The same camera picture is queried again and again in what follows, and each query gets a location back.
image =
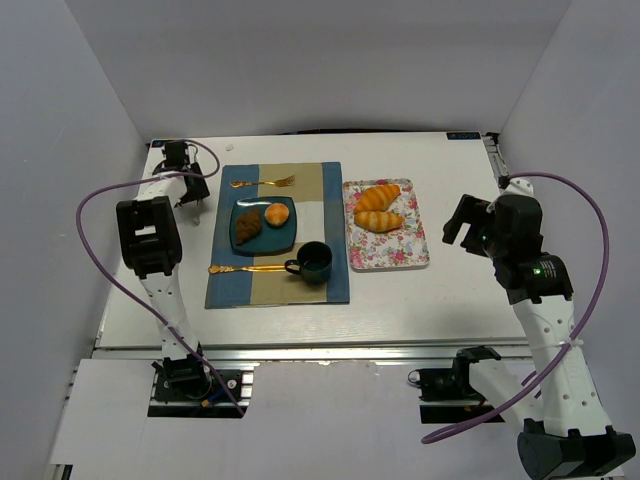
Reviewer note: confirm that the striped orange croissant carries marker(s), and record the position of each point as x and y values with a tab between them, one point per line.
378	222
377	198

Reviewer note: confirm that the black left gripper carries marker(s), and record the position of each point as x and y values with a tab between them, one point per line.
193	190

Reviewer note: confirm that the dark teal mug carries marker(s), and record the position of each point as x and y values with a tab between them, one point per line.
313	263

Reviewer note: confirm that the blue beige placemat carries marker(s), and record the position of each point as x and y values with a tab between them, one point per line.
317	193

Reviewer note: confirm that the gold spoon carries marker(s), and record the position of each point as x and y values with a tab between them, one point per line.
218	269

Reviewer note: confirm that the aluminium front rail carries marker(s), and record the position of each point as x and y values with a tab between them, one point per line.
385	353

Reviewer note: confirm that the floral rectangular tray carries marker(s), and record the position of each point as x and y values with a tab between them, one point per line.
402	247

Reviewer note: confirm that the aluminium side rail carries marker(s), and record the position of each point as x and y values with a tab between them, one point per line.
496	160

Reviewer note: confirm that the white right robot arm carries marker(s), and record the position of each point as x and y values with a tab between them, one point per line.
563	430

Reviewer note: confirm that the striped orange croissant upper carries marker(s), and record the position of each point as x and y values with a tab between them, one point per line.
377	198

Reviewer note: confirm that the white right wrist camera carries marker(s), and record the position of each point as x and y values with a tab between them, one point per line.
515	186

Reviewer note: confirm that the round orange bun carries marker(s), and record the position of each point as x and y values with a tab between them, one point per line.
277	214

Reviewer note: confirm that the teal square plate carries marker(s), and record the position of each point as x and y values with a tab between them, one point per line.
271	240

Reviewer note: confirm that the gold fork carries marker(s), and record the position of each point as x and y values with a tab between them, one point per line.
284	182

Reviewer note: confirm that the blue table label right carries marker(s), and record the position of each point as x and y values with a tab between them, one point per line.
462	136

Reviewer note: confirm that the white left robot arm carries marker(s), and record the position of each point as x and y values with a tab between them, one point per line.
151	245

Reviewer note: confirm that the striped orange croissant lower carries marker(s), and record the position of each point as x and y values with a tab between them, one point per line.
378	222

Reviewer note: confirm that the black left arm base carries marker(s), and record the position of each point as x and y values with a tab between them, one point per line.
188	382

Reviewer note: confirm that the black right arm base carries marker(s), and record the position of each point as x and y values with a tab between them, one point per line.
452	383

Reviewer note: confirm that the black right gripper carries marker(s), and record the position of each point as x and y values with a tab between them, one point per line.
460	223

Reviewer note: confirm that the brown chocolate pastry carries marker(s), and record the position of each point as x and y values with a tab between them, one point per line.
248	226

